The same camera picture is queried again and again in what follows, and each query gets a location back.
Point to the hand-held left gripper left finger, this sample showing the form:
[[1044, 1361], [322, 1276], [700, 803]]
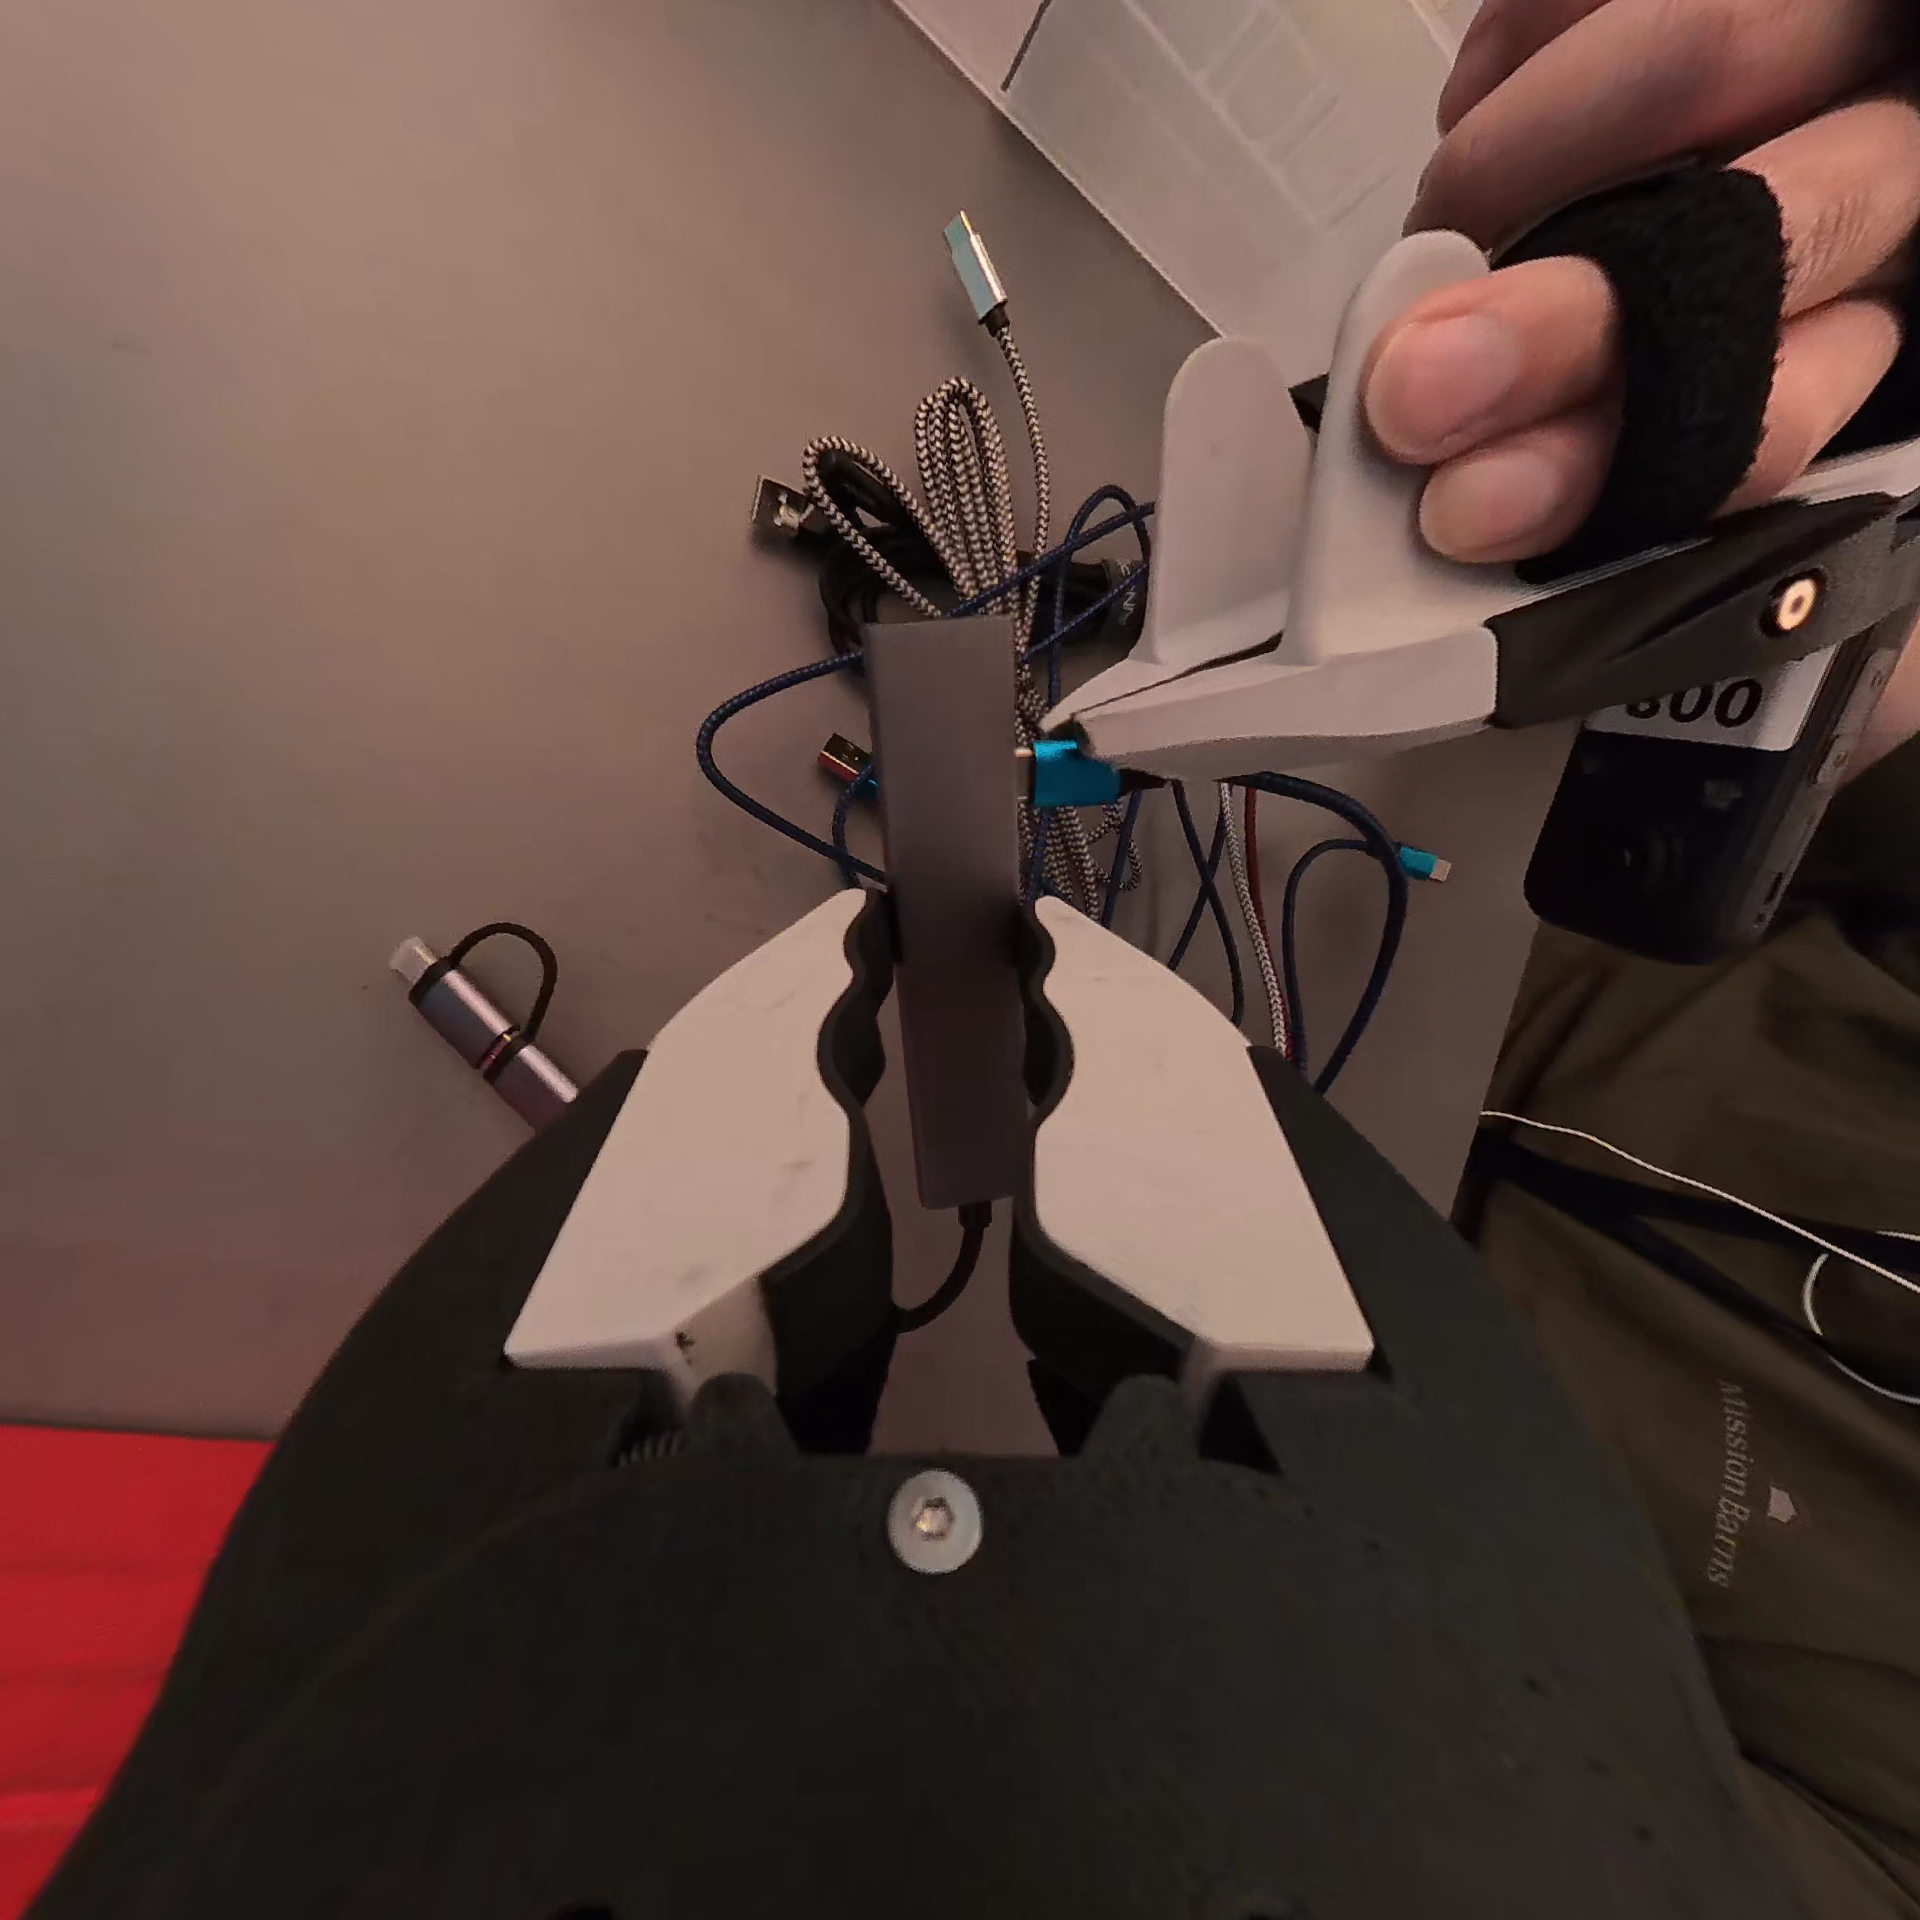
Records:
[[707, 1154]]

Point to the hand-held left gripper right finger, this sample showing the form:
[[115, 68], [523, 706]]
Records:
[[1185, 1187]]

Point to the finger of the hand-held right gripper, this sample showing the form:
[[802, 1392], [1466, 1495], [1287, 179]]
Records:
[[1350, 663], [1322, 726]]

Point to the grey usb hub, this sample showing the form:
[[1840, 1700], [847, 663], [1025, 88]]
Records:
[[949, 898]]

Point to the grey usb adapter black loop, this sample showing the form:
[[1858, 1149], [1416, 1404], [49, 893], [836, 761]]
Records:
[[475, 1028]]

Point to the person's right hand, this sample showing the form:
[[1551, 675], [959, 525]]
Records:
[[1501, 393]]

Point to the clear plastic bin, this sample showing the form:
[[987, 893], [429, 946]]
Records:
[[1200, 120]]

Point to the red container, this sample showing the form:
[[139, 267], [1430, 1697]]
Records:
[[89, 1647]]

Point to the olive green jacket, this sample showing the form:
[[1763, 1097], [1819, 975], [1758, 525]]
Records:
[[1840, 1647]]

